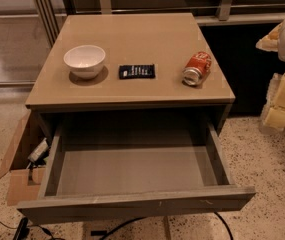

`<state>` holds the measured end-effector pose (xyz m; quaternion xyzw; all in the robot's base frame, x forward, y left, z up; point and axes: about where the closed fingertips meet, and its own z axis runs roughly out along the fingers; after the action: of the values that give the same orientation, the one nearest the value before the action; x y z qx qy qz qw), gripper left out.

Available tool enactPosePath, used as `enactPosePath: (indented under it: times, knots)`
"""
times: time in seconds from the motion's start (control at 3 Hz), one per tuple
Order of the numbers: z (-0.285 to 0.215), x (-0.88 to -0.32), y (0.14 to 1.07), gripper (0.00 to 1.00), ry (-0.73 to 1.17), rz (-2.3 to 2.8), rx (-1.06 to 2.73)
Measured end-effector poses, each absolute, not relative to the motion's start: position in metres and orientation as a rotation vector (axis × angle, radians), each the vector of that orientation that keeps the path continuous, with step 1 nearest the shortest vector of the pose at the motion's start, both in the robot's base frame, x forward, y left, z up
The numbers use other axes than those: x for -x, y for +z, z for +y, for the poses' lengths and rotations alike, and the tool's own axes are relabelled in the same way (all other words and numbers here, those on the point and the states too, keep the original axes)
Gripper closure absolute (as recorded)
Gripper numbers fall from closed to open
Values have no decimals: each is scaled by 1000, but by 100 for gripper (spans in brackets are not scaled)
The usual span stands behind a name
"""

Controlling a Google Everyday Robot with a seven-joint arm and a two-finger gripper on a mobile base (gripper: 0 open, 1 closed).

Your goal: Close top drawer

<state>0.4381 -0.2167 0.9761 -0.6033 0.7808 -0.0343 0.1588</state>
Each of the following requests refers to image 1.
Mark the yellow foam-padded gripper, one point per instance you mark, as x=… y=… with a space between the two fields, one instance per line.
x=273 y=118

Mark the grey top drawer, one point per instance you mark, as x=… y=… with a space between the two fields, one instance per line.
x=98 y=175

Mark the beige drawer cabinet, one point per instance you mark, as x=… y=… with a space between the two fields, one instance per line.
x=166 y=40

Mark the red soda can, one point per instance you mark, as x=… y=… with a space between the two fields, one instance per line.
x=197 y=68

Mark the black snack packet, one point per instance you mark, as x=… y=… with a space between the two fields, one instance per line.
x=137 y=71

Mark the white ceramic bowl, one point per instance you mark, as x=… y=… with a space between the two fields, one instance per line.
x=85 y=61

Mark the grey item inside box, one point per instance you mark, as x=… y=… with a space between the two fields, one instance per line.
x=39 y=151

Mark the brown cardboard box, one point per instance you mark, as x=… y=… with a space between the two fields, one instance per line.
x=24 y=181

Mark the black power adapter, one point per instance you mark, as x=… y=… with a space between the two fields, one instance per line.
x=22 y=230

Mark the metal railing frame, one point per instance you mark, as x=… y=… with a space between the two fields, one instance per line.
x=207 y=12

